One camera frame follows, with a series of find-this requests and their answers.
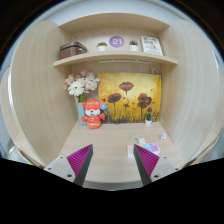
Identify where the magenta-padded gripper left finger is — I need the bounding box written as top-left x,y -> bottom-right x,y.
43,143 -> 95,187

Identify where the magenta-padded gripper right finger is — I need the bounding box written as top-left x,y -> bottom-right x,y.
132,143 -> 183,187

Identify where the small potted plant, white pot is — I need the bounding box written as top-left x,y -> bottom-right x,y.
143,112 -> 154,128

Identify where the light blue vase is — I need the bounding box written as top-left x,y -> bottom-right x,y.
76,100 -> 89,127

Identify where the red plush toy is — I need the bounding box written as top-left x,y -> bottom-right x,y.
80,97 -> 108,130

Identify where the yellow poppy flower painting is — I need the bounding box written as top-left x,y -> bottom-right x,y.
97,71 -> 163,125

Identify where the pink and white flower bouquet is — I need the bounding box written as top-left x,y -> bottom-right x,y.
64,68 -> 101,103

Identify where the white light bar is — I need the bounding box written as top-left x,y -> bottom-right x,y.
97,59 -> 153,65

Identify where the light wooden shelf unit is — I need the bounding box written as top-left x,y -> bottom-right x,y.
52,12 -> 180,68

